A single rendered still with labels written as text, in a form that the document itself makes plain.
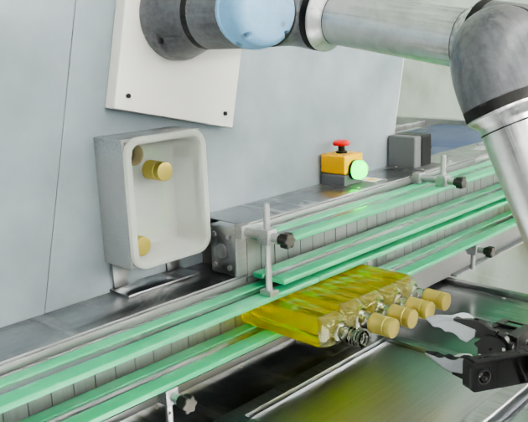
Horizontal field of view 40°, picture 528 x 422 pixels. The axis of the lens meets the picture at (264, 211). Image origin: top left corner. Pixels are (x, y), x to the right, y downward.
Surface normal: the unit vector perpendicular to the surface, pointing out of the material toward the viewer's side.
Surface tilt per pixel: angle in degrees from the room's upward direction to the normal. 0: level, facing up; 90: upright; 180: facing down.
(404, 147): 90
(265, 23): 7
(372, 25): 90
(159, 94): 0
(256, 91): 0
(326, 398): 90
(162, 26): 73
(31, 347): 90
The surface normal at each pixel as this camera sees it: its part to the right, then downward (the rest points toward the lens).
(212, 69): 0.72, 0.14
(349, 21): -0.69, 0.17
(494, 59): -0.31, -0.26
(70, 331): -0.04, -0.97
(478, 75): -0.67, -0.09
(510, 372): 0.30, 0.15
